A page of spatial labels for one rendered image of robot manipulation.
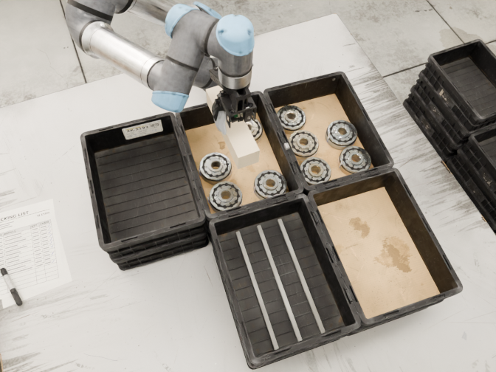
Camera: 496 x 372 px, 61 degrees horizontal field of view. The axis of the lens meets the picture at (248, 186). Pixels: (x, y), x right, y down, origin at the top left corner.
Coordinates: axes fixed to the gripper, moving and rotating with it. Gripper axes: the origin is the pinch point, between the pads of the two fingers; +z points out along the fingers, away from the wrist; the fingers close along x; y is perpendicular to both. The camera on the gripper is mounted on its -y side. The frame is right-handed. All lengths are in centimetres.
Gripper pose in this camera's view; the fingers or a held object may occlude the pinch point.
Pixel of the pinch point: (232, 122)
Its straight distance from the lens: 117.0
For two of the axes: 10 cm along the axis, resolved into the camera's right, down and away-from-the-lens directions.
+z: -0.3, 4.5, 8.9
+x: 9.2, -3.3, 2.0
